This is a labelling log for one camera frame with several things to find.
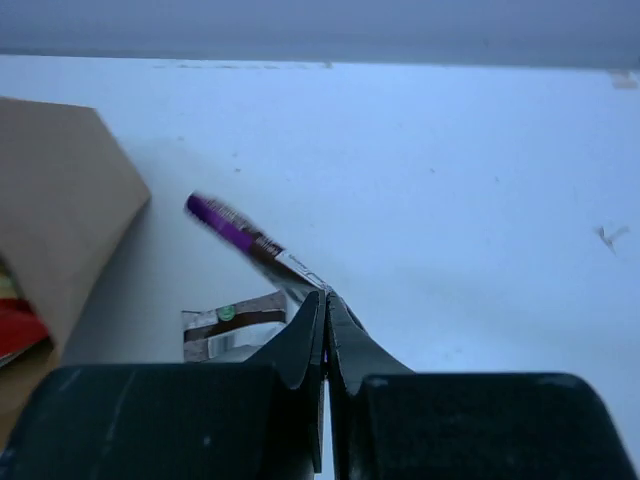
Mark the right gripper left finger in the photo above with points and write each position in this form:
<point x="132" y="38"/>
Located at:
<point x="261" y="418"/>

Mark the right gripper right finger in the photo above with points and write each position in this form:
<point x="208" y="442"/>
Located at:
<point x="389" y="422"/>

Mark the brown chocolate bar wrapper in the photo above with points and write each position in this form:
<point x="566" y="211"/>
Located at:
<point x="233" y="332"/>

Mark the dark chocolate bar wrapper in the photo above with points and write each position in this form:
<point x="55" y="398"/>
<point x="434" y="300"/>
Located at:
<point x="284" y="270"/>

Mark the brown paper bag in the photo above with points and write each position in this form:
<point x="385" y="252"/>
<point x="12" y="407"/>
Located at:
<point x="68" y="196"/>

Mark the red chip bag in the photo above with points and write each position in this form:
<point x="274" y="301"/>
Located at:
<point x="20" y="327"/>

